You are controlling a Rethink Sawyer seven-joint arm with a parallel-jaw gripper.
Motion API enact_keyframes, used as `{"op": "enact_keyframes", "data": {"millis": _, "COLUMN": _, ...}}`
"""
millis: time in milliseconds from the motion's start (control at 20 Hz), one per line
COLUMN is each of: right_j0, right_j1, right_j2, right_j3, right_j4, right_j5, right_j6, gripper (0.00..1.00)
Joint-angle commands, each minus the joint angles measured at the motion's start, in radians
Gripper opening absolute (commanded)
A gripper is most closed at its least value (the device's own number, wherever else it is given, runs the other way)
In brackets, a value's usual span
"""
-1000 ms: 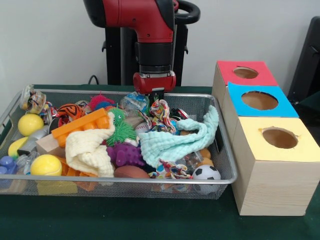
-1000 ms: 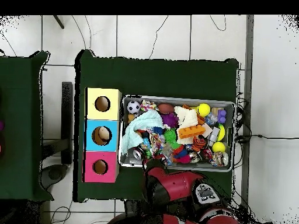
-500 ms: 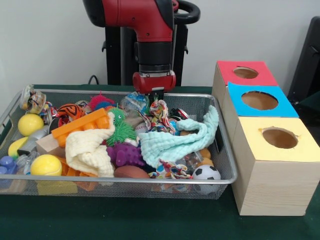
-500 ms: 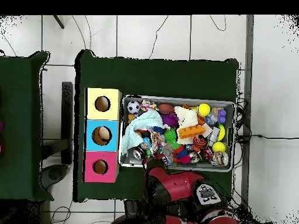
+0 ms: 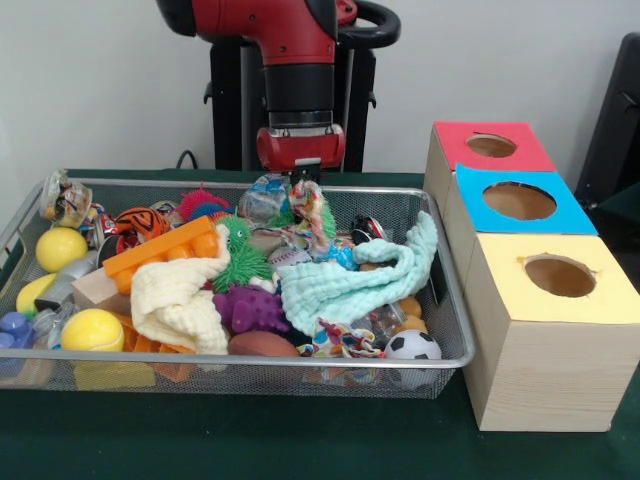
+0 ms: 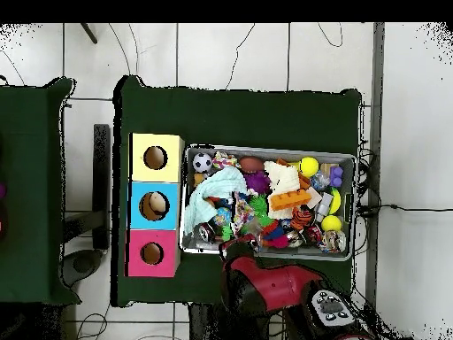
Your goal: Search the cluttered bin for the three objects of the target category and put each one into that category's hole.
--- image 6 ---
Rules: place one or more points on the small soccer ball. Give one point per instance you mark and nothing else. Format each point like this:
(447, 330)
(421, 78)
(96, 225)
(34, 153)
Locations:
(202, 163)

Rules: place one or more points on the orange toy brick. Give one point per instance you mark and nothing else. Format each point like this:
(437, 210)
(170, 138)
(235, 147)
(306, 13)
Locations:
(288, 200)

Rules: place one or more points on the smooth yellow ball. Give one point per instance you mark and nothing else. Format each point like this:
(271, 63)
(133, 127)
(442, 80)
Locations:
(331, 223)

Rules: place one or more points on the shallow mesh bin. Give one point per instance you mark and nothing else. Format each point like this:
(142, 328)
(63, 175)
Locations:
(304, 252)

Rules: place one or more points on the wooden box with three holes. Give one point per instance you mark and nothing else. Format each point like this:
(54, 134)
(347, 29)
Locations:
(155, 175)

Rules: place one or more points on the brown toy football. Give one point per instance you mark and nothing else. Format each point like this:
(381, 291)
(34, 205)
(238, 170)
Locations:
(251, 164)

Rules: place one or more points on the colourful patterned cloth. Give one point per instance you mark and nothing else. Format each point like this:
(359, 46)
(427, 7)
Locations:
(242, 212)

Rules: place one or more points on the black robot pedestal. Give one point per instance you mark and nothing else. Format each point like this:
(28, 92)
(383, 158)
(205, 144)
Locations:
(205, 326)

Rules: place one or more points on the green spiky caterpillar toy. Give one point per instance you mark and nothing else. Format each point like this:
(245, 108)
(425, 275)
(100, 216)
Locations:
(258, 207)

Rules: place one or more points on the black stand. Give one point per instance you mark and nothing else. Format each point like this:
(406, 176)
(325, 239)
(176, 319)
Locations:
(102, 177)

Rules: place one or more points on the mint green cloth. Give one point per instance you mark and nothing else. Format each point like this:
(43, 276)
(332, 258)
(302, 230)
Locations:
(219, 182)

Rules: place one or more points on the cream yellow cloth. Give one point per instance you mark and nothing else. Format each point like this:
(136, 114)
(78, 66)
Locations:
(283, 179)

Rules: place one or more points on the yellow tennis ball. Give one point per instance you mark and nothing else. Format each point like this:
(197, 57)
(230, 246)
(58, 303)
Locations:
(309, 166)

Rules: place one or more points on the dark green side tablecloth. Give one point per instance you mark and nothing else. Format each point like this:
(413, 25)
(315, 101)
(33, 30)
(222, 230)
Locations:
(24, 177)

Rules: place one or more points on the purple spiky toy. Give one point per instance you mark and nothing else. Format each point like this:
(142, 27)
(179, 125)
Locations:
(256, 182)

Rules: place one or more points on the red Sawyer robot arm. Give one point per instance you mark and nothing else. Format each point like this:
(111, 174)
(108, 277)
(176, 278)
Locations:
(276, 283)

